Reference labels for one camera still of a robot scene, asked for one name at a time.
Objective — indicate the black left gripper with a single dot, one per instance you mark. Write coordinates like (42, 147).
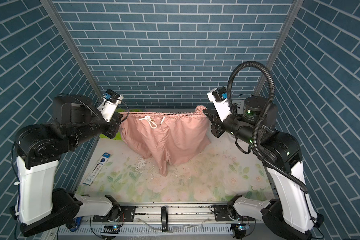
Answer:
(113, 125)

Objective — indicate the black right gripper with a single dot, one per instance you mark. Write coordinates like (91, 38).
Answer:
(219, 128)

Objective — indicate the lime green shorts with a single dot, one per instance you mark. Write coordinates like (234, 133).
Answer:
(118, 116)

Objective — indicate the pink shorts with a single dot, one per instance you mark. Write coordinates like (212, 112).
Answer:
(168, 138)

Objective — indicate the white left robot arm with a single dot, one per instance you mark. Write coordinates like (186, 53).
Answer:
(38, 149)

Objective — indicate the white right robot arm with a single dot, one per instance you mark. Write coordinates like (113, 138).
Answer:
(291, 216)

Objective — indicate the blue white pen box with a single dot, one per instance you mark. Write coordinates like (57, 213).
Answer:
(96, 170)

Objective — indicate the blue utility knife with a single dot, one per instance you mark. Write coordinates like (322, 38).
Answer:
(74, 224)

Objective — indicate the right green circuit board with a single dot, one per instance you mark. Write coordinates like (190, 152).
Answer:
(239, 231)

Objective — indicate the green circuit board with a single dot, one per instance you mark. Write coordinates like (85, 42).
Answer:
(110, 232)
(239, 231)

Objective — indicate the left green circuit board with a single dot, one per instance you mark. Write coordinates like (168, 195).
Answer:
(110, 232)

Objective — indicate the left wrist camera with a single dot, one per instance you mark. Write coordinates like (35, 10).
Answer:
(109, 103)

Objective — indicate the aluminium left corner post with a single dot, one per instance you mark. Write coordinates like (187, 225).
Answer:
(65, 34)

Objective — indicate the aluminium corner post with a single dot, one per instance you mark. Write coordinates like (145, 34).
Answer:
(292, 14)
(65, 34)

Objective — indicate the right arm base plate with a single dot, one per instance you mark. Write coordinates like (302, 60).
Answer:
(220, 213)

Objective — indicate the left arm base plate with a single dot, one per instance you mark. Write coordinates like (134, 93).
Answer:
(127, 214)

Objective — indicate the black handle on rail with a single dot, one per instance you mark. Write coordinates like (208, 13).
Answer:
(164, 219)

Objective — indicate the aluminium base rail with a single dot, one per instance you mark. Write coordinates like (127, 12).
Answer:
(186, 220)

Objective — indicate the aluminium right corner post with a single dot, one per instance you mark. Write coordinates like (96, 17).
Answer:
(292, 14)

